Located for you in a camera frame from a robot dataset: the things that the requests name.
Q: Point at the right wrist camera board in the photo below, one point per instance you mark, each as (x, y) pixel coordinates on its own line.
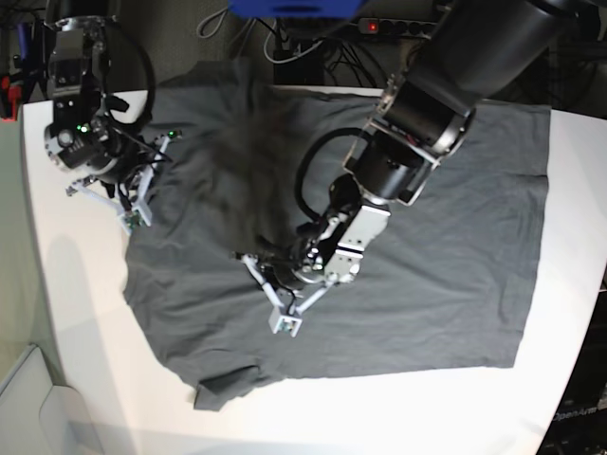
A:
(130, 221)

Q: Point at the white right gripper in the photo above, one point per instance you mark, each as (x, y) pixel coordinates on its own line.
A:
(127, 190)

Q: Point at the black power strip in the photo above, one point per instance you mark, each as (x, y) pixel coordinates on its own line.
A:
(395, 28)

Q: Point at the dark grey t-shirt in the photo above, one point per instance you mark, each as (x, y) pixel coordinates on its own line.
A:
(448, 284)

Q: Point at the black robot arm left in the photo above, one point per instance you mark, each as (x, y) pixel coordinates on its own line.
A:
(421, 119)

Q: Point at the blue box at top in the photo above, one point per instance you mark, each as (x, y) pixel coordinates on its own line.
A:
(296, 8)

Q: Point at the red and black clamp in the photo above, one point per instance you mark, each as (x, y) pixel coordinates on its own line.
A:
(11, 96)

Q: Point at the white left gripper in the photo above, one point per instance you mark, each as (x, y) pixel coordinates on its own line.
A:
(300, 289)

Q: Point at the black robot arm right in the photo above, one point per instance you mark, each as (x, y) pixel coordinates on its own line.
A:
(84, 134)

